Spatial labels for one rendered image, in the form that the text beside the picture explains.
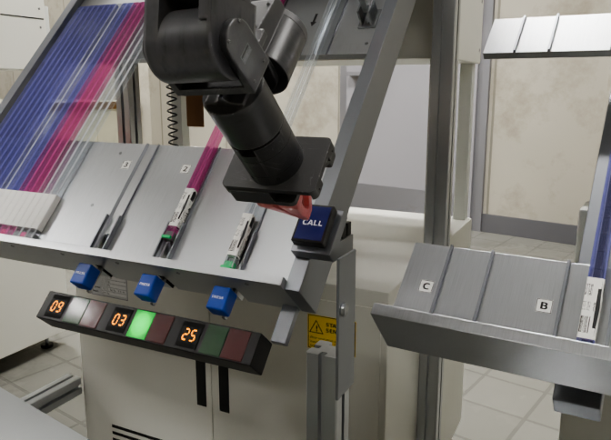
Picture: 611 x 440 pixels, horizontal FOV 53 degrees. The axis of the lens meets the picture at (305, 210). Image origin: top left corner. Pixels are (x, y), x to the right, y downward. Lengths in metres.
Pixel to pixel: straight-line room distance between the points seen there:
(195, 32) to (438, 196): 0.76
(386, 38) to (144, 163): 0.40
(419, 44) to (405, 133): 3.12
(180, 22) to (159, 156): 0.47
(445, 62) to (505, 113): 3.02
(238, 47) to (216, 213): 0.38
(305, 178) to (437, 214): 0.61
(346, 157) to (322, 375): 0.27
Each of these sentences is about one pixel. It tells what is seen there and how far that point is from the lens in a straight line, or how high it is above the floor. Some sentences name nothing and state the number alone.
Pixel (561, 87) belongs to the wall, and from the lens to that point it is 4.05.
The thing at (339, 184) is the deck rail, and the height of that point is 0.83.
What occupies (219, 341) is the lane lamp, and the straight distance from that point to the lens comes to 0.74.
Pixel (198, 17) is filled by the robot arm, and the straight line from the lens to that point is 0.48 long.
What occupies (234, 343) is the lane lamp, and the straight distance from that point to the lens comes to 0.73.
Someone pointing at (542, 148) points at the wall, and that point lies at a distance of 4.09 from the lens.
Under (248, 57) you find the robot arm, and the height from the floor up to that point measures 0.97.
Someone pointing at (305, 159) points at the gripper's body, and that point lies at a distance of 0.60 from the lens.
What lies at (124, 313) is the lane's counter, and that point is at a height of 0.66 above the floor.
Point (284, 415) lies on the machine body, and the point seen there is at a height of 0.36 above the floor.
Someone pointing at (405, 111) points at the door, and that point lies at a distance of 4.39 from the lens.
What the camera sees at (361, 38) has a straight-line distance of 0.95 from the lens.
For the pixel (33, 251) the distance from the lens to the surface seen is 0.98.
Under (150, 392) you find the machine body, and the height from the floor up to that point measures 0.33.
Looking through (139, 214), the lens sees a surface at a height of 0.77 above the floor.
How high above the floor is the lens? 0.95
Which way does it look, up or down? 11 degrees down
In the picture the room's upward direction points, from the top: straight up
